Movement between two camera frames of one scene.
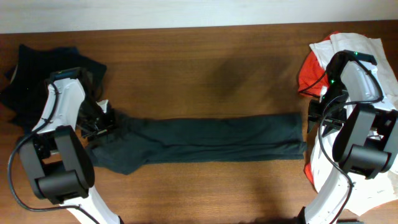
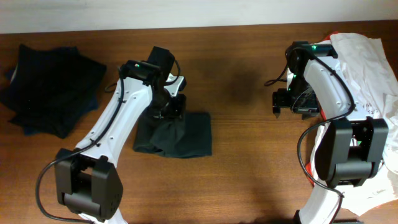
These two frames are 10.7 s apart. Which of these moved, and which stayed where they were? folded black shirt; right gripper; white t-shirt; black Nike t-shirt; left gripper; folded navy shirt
Moved: right gripper; black Nike t-shirt; left gripper
Stayed: white t-shirt; folded black shirt; folded navy shirt
